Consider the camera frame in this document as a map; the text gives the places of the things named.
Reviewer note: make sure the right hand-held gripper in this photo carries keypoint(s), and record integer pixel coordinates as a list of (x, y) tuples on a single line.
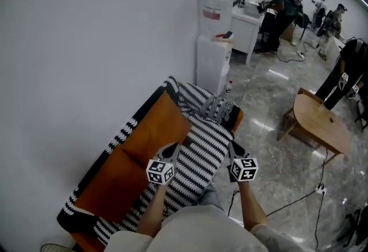
[(244, 170)]

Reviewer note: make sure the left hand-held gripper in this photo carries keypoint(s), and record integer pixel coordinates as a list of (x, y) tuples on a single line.
[(158, 173)]

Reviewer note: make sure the orange cushion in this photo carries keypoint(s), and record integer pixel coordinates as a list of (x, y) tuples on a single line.
[(115, 184), (161, 124)]

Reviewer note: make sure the person's right forearm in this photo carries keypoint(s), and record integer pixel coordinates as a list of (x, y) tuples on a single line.
[(251, 204)]

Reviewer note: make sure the person's left forearm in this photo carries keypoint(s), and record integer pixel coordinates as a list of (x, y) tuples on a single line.
[(152, 210)]

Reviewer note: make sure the orange black white patterned blanket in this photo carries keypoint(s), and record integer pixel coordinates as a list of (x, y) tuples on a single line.
[(201, 141)]

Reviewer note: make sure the person's grey jeans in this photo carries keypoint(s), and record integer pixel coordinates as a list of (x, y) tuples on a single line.
[(211, 199)]

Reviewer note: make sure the white bottle with red cap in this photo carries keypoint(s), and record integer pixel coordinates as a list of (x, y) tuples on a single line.
[(229, 88)]

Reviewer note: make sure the person's white shirt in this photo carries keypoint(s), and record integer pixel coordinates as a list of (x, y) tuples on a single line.
[(201, 230)]

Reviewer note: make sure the wooden oval table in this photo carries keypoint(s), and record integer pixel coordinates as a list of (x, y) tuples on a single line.
[(319, 124)]

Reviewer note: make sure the white water dispenser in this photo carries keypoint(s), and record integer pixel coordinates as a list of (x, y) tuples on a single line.
[(211, 66)]

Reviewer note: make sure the white power strip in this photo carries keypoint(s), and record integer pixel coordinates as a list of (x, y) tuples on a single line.
[(321, 189), (300, 54)]

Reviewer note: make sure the red and black item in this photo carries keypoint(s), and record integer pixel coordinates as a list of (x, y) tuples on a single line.
[(222, 36)]

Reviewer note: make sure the white cabinet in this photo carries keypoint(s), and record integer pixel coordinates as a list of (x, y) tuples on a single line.
[(244, 32)]

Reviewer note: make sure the clear water jug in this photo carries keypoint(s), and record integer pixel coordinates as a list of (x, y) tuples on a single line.
[(214, 6)]

